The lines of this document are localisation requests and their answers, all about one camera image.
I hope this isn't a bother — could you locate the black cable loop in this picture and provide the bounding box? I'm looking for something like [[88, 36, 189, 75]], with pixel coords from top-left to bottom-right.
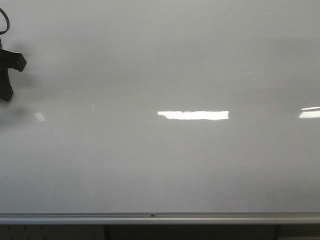
[[0, 7, 11, 36]]

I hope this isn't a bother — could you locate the white whiteboard with aluminium frame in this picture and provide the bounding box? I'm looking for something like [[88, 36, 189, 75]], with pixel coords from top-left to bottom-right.
[[0, 0, 320, 225]]

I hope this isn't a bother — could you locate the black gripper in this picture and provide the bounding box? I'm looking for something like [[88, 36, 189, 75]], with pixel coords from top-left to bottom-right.
[[0, 42, 27, 102]]

